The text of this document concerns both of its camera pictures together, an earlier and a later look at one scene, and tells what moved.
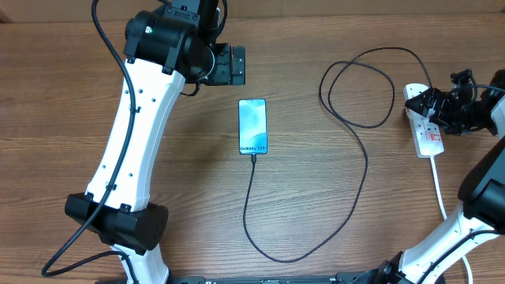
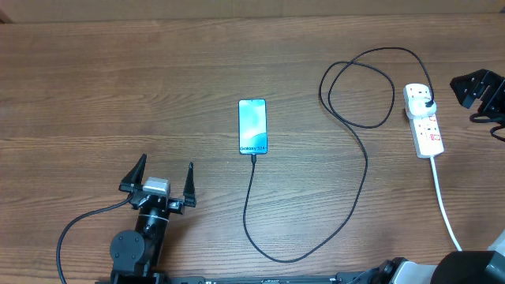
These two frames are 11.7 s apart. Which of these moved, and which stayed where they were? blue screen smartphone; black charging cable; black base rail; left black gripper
Moved: left black gripper
Stayed: black base rail; black charging cable; blue screen smartphone
